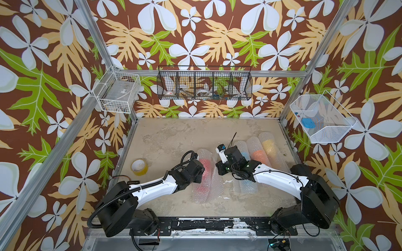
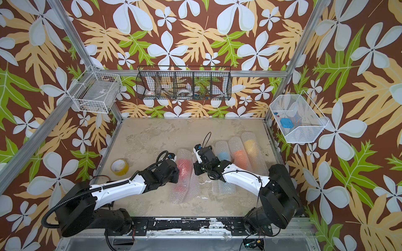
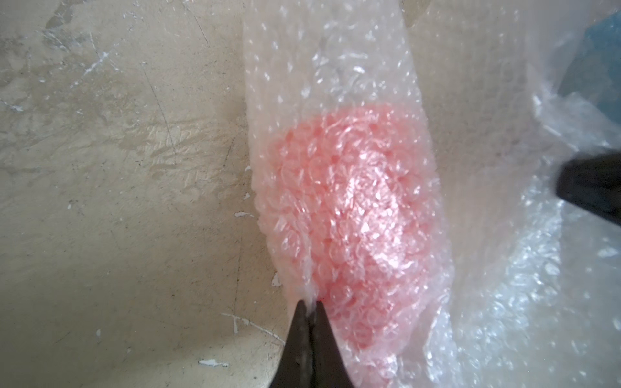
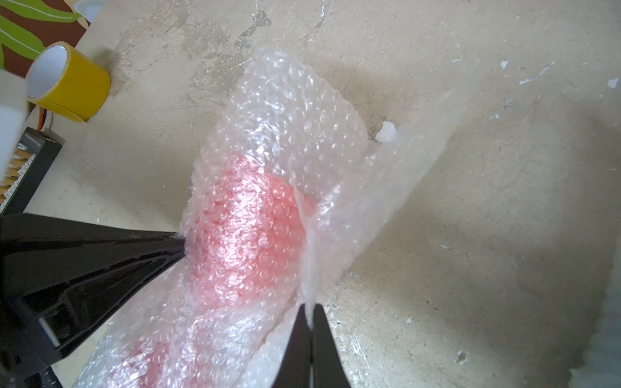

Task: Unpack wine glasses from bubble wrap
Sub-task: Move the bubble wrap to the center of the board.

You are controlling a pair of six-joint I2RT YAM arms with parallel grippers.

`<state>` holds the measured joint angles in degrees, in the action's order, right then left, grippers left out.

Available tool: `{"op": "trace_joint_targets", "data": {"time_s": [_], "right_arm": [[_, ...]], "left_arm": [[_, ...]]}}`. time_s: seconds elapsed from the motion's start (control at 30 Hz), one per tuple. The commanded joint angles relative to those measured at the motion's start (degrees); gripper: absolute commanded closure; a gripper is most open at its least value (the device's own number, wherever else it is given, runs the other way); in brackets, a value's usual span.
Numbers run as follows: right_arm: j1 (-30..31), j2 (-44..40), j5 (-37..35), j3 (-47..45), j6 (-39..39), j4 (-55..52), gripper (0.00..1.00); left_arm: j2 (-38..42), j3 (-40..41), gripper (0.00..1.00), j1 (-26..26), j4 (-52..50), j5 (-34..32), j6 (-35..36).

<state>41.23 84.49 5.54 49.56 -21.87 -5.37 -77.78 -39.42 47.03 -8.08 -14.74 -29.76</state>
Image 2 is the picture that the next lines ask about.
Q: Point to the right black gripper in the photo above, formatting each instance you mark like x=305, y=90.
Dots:
x=196, y=165

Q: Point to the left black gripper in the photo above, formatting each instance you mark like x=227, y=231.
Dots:
x=177, y=174

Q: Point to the red wine glass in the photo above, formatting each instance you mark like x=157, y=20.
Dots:
x=185, y=172

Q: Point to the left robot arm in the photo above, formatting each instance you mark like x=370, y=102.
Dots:
x=83, y=206

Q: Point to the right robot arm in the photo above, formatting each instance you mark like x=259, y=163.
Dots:
x=279, y=199

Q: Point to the bubble wrapped blue glass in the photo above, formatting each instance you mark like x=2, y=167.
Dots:
x=222, y=151

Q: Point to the bubble wrapped orange glass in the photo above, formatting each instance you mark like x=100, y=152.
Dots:
x=239, y=154

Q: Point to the bubble wrapped yellow glass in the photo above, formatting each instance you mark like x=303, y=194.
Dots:
x=254, y=153

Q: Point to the yellow tape roll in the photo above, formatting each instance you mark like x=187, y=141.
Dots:
x=119, y=167

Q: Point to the white tape roll in basket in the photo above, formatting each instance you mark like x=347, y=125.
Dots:
x=184, y=93

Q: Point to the blue object in basket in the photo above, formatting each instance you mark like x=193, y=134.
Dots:
x=286, y=123

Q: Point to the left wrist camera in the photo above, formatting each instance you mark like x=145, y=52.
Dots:
x=172, y=156

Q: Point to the black mounting rail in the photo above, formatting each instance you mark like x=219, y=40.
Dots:
x=225, y=225

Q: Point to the black wire basket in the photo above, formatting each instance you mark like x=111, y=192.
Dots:
x=205, y=82

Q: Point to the white wire basket left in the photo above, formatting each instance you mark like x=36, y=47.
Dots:
x=96, y=92

